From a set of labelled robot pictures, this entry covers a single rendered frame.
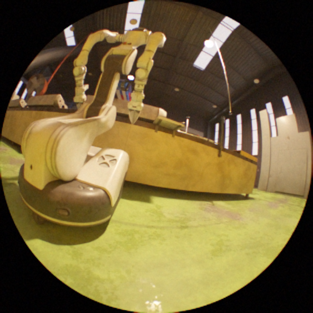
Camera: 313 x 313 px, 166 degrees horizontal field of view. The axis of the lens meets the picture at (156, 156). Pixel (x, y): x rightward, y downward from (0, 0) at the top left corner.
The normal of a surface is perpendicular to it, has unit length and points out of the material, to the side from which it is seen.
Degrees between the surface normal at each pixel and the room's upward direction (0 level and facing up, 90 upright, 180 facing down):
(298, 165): 90
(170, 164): 90
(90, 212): 89
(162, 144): 90
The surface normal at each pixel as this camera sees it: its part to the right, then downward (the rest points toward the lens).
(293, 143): -0.96, -0.22
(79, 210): 0.66, 0.07
